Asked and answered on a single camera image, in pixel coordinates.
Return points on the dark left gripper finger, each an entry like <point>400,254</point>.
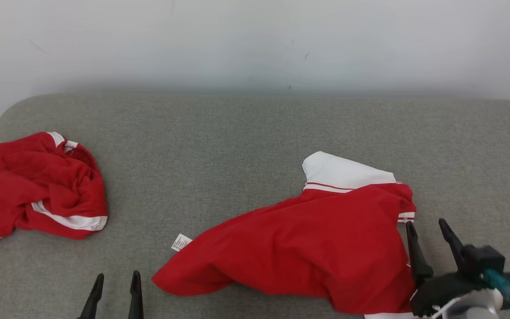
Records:
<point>136,301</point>
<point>92,301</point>

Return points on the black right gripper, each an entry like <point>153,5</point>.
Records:
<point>441,290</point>

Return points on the red shorts white stripe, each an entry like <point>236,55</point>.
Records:
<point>37,186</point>

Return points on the red jersey shirt white sleeves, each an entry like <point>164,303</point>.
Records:
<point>308,248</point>

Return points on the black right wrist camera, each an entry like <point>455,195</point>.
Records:
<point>483,259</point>

